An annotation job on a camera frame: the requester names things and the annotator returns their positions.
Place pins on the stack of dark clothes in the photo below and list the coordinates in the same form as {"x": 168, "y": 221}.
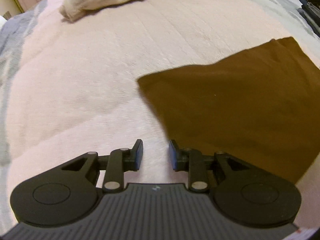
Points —
{"x": 311, "y": 15}

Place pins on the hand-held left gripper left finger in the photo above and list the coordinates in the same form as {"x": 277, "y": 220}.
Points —
{"x": 138, "y": 155}

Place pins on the brown garment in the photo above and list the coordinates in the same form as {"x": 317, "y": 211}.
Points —
{"x": 225, "y": 105}

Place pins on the grey and pink bedspread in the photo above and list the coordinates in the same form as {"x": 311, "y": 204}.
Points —
{"x": 100, "y": 80}

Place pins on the white quilted pillow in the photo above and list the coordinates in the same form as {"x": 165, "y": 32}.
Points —
{"x": 2, "y": 21}

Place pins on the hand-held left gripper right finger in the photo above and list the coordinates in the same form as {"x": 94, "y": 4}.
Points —
{"x": 173, "y": 155}

